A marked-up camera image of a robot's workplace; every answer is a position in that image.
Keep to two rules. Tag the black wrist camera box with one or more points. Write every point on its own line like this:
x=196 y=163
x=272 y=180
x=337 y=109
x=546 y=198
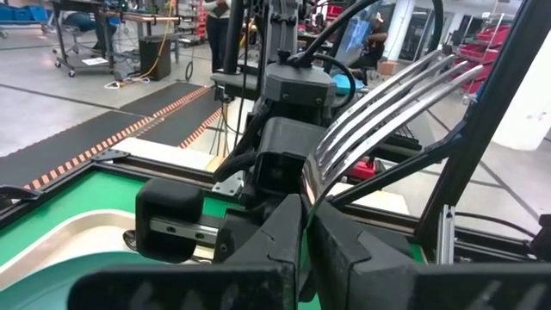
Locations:
x=288 y=142

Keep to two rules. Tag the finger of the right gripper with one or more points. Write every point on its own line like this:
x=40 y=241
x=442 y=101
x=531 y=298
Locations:
x=172 y=198

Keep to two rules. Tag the silver corner bracket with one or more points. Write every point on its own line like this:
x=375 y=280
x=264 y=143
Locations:
x=228 y=185

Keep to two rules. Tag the black diagonal frame strut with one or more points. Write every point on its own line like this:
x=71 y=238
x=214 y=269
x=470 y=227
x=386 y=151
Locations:
x=409 y=165

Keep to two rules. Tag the white building pillar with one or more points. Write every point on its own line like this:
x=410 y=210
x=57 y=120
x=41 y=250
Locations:
x=527 y=103

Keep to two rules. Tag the black vertical frame post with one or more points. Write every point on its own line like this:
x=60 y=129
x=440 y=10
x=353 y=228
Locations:
x=486 y=107

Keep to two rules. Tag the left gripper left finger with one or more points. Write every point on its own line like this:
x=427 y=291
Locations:
x=249 y=284

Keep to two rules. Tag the steel spoon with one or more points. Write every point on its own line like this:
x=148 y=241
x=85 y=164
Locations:
x=130 y=240

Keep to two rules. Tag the silver aluminium extrusion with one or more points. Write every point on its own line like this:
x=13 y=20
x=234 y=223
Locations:
x=446 y=234

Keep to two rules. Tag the blue storage bins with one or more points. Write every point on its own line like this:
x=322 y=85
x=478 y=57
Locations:
x=21 y=13

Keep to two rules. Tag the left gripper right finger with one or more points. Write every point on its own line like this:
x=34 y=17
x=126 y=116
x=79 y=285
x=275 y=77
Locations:
x=370 y=280

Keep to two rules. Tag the black rolling cart table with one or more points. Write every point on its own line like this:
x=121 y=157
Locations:
x=103 y=26

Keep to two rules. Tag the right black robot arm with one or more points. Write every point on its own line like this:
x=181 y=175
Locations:
x=297 y=86

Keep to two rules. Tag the blue lit display screen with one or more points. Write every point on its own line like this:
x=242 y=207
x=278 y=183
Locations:
x=357 y=30

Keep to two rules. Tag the red tool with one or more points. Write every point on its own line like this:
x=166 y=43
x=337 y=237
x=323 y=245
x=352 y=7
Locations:
x=361 y=169

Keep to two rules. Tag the black curved bracket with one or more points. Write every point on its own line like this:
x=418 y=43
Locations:
x=17 y=194

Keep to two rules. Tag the black waste bin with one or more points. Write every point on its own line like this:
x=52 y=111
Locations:
x=155 y=58

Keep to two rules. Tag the red storage bins rack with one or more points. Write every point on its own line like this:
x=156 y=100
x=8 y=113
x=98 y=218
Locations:
x=482 y=51

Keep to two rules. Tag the black orange-edged floor mat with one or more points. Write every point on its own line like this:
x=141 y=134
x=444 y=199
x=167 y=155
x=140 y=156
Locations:
x=185 y=120
x=86 y=133

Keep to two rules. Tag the steel fork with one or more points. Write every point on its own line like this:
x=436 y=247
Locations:
x=366 y=125

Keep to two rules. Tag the person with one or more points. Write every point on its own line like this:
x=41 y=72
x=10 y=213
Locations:
x=86 y=26
x=217 y=34
x=374 y=47

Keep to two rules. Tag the black corner bracket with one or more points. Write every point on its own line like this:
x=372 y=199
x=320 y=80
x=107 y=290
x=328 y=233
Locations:
x=109 y=155

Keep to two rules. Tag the teal plate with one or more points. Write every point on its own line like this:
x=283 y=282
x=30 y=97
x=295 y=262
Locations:
x=43 y=288

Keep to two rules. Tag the black table edge frame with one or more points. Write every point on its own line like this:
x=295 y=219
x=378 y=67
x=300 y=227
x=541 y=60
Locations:
x=172 y=167

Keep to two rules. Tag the beige serving tray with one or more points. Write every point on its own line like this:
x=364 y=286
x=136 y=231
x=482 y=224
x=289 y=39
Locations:
x=64 y=241

